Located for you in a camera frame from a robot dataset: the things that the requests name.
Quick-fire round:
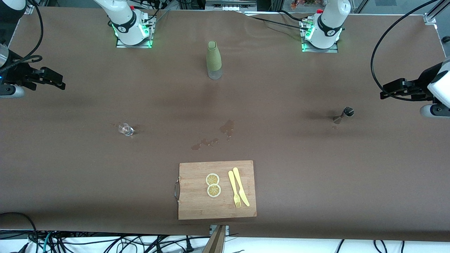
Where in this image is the olive green sleeved bottle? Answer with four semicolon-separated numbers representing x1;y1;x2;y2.
206;41;223;80

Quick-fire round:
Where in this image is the grey power strip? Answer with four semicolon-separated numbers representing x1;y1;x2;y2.
205;0;257;11

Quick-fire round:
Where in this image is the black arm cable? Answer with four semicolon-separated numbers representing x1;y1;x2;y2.
7;0;45;71
371;0;441;102

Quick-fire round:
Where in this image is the spilled liquid puddle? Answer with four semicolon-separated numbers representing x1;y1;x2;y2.
191;137;219;151
219;119;235;141

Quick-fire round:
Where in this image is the black base power cable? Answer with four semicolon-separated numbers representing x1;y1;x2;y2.
243;10;312;31

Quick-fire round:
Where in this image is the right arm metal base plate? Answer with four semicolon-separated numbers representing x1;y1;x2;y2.
116;16;154;49

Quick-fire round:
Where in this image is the yellow plastic knife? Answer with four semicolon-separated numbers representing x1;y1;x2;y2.
232;167;250;207

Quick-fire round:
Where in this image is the black cable loop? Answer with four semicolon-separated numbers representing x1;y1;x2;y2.
0;212;40;253

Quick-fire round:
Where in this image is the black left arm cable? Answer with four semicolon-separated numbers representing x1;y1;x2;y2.
371;0;441;102

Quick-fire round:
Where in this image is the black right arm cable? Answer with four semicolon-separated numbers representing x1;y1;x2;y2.
7;0;45;71

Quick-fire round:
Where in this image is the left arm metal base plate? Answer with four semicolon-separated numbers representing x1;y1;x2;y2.
301;19;339;53

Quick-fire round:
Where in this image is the steel double cone jigger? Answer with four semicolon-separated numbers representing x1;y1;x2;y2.
333;106;355;124

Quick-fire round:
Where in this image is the brown table cover sheet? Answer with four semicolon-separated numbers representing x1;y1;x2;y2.
0;7;450;243

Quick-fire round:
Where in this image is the wooden post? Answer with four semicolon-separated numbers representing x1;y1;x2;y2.
202;225;227;253

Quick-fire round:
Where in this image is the yellow plastic fork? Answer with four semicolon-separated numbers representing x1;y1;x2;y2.
228;170;242;209

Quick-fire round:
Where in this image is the wooden cutting board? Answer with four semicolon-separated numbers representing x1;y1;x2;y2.
174;160;257;221

